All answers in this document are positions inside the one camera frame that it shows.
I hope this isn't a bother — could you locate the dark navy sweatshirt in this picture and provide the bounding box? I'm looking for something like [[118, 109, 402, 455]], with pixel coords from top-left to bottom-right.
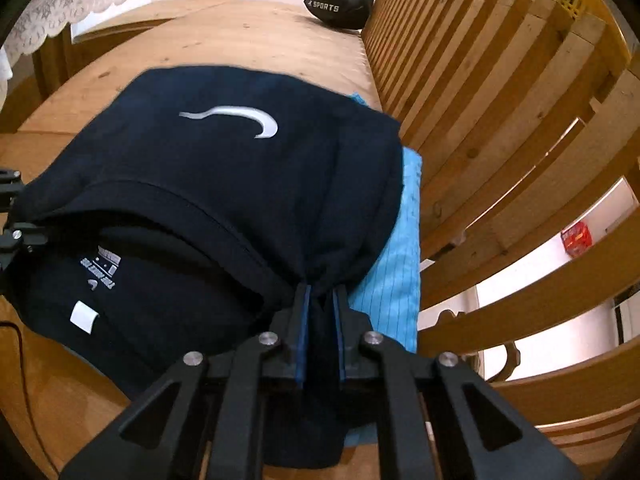
[[1, 66, 402, 469]]

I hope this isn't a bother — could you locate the folded light blue garment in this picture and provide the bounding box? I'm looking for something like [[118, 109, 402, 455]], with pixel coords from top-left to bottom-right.
[[342, 91, 424, 449]]

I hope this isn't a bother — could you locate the red box beyond railing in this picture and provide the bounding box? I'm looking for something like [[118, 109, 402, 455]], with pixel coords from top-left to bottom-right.
[[561, 221, 593, 258]]

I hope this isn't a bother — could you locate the wooden slatted railing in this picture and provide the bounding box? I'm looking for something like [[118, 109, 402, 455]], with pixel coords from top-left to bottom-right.
[[361, 0, 639, 479]]

